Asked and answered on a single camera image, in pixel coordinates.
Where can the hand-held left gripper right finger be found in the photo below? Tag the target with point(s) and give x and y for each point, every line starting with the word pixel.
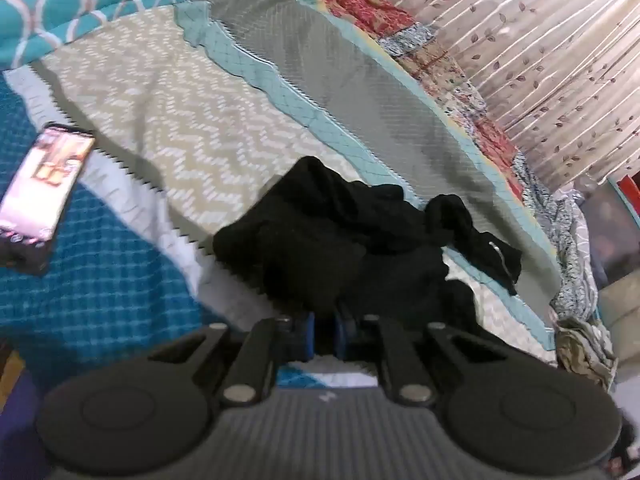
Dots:
pixel 343 336

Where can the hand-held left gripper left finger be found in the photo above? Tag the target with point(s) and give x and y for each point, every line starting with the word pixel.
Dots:
pixel 307 336

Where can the black pants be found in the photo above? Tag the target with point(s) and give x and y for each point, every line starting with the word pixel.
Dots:
pixel 310 240

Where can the teal checked bedsheet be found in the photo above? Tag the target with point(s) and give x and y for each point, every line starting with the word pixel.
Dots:
pixel 100 285

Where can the grey chevron quilt teal border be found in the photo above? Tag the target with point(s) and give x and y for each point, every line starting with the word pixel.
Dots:
pixel 200 135

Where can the grey white patterned cloth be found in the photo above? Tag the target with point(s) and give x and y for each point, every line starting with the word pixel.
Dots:
pixel 570 260

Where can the olive crumpled cloth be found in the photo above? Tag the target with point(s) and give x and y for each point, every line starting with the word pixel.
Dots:
pixel 585 355

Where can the beige box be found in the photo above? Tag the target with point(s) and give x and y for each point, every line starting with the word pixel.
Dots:
pixel 622 310

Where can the plastic storage box teal lid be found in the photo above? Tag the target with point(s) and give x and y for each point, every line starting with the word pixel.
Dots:
pixel 612 230

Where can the smartphone with lit screen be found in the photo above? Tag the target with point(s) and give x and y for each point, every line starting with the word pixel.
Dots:
pixel 47 180

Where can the beige leaf print curtain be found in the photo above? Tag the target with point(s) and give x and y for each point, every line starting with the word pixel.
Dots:
pixel 550 60

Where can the teal wavy patterned blanket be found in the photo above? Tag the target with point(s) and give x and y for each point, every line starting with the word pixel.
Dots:
pixel 75 0

